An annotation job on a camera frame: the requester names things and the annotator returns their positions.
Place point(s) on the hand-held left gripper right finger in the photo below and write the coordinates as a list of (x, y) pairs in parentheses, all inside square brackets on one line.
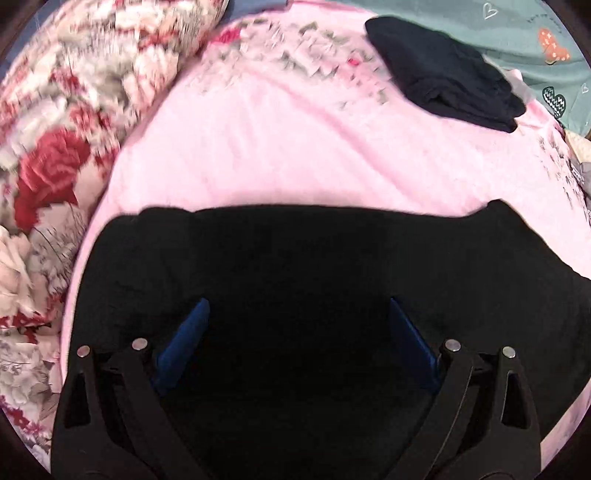
[(411, 346)]

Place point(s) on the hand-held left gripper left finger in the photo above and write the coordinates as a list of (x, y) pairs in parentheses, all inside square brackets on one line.
[(182, 341)]

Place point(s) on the black pants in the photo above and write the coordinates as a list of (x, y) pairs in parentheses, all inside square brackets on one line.
[(300, 258)]

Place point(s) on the red floral quilt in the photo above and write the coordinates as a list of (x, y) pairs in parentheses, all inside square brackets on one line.
[(55, 175)]

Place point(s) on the pink floral bedsheet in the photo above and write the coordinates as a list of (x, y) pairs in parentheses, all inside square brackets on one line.
[(277, 152)]

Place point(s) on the grey garment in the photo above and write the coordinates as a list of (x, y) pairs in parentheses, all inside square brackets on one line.
[(584, 177)]

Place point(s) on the folded dark navy garment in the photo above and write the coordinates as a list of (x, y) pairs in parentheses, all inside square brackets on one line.
[(443, 74)]

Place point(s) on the teal heart print blanket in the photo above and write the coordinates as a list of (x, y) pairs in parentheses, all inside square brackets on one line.
[(521, 27)]

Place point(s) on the purple plaid sheet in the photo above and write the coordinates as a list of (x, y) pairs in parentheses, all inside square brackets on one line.
[(258, 3)]

